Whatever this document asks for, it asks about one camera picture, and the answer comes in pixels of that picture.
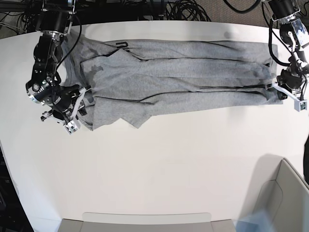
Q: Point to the grey box at right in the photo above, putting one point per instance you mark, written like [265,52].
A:
[286,201]

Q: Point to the grey box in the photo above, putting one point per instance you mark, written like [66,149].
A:
[100,222]
[286,201]

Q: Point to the black robot arm image-left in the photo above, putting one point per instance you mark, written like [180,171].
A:
[45,87]

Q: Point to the grey box at bottom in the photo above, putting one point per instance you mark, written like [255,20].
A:
[100,222]

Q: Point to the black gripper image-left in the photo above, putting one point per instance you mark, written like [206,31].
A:
[67,102]

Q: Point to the blue translucent object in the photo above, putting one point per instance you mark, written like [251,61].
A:
[259,221]

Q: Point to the grey T-shirt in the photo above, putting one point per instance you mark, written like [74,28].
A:
[134,80]

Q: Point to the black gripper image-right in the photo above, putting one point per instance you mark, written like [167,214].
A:
[290,82]

